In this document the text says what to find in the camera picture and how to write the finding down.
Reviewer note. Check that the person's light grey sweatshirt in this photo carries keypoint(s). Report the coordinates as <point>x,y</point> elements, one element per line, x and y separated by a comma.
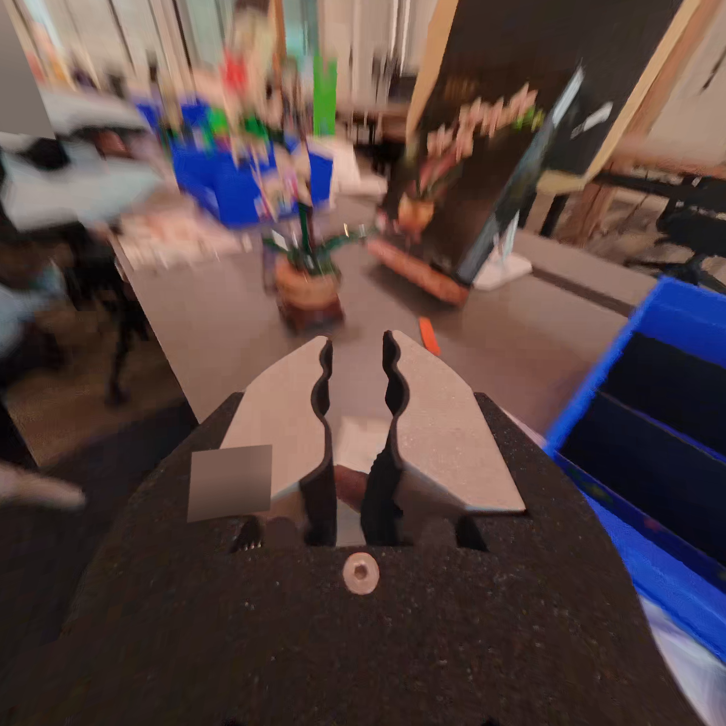
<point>34,488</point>

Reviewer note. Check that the white paper bag heap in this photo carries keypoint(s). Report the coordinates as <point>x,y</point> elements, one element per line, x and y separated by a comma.
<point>363,170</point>

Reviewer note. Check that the small white paper bag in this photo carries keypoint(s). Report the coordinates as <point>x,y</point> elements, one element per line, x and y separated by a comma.
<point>363,442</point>

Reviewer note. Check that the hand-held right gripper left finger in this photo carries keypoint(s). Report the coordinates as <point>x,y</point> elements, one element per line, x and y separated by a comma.
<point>283,408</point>

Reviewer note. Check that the black office chair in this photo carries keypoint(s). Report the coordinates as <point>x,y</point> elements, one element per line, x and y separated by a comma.
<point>692,227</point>

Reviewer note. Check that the orange brick separator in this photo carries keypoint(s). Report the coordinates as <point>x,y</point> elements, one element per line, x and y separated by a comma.
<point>429,337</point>

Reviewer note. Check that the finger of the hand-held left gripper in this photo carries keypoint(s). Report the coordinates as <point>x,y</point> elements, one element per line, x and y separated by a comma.
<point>96,113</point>
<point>68,193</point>

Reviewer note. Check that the black orchid set box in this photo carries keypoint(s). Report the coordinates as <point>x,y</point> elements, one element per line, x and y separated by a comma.
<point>448,187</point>

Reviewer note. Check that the green toy set box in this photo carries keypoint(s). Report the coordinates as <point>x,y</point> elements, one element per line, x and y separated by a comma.
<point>325,96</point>

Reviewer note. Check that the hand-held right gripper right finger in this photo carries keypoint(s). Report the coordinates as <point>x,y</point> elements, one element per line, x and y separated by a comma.
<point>448,448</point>

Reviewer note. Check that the blue plastic bin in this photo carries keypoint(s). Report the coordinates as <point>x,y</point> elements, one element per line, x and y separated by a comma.
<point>590,385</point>
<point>227,193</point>

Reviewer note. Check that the toy brick orchid plant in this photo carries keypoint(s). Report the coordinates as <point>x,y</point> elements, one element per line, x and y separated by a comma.
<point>309,295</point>

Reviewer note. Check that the grey desk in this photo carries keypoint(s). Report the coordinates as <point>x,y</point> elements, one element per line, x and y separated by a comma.
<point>227,340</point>

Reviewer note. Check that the white box stand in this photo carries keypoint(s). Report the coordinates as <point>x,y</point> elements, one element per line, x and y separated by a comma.
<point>505,272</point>

